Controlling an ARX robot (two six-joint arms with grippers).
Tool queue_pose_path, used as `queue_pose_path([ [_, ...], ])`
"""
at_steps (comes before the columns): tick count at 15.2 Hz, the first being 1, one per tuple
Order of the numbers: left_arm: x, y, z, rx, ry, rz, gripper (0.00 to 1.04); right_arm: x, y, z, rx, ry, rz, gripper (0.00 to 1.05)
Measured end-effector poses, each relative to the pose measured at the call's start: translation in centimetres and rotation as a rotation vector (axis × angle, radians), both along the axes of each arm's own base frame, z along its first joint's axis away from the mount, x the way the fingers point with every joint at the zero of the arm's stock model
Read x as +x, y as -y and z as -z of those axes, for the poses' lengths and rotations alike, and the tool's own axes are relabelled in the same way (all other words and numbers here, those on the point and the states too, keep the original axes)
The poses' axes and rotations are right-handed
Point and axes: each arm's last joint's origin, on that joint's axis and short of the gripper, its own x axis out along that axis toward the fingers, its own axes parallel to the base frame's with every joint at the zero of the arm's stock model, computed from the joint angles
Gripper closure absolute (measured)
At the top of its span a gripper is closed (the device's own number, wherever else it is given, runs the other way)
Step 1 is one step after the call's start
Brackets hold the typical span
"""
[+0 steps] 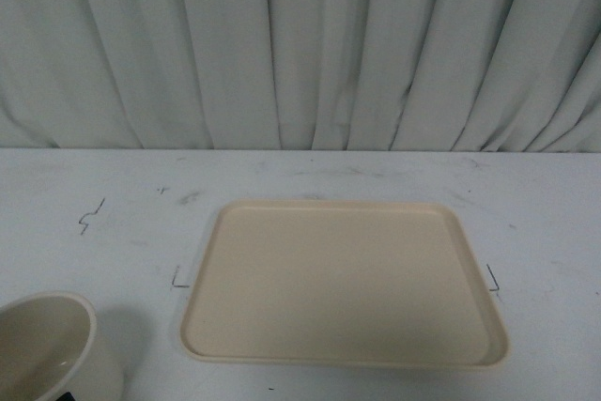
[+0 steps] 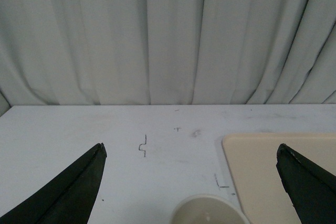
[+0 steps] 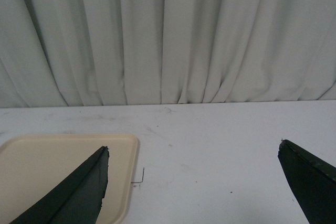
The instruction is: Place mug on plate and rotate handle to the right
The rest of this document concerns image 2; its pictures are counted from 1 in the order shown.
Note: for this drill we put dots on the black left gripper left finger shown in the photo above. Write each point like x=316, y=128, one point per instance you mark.
x=67, y=198

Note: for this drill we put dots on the cream white mug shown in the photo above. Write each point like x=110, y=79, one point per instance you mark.
x=207, y=208

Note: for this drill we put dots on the beige square plate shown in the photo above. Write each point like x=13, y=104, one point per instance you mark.
x=251, y=158

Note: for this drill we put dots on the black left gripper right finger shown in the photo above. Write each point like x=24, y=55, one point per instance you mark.
x=310, y=187

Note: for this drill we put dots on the white curtain backdrop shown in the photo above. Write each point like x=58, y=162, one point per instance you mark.
x=147, y=52

